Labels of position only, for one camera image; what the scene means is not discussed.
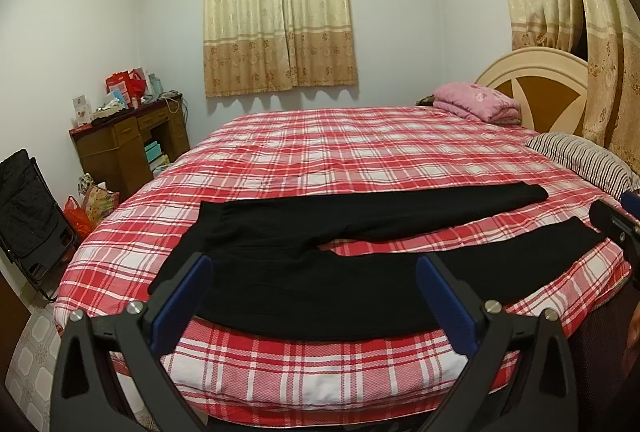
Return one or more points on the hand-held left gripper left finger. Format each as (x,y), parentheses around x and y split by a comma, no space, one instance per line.
(184,297)

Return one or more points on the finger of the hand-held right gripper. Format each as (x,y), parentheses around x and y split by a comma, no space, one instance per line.
(607,216)

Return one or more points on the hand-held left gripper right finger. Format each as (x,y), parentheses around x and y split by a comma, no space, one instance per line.
(445,307)

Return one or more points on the black pants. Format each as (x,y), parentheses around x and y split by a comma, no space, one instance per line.
(325,287)

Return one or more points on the striped pillow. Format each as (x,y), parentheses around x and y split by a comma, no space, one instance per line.
(580,156)

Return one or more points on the dark mesh cloth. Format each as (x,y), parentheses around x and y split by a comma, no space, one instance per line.
(605,362)

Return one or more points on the floral shopping bag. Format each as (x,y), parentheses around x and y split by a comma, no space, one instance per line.
(100,204)

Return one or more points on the orange plastic bag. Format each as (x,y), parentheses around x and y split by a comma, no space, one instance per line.
(77,219)

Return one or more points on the cream wooden headboard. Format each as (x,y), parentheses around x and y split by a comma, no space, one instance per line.
(545,96)

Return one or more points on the teal boxes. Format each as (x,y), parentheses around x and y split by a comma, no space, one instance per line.
(154,152)

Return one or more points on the brown wooden desk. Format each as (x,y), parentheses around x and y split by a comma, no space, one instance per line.
(110,151)

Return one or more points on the brown wooden door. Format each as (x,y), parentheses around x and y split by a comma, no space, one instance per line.
(11,317)

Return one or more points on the folded pink blanket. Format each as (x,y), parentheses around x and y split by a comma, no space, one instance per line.
(475,101)

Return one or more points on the black folding chair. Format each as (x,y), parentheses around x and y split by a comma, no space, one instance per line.
(25,212)

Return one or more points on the red plaid bedsheet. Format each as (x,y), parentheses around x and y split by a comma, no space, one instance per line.
(350,151)

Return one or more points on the white picture box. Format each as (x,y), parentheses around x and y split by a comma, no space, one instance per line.
(82,110)

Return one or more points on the red gift bag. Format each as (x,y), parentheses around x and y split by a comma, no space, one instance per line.
(127,86)

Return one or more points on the beige patterned window curtain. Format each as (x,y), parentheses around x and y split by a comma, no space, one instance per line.
(280,21)

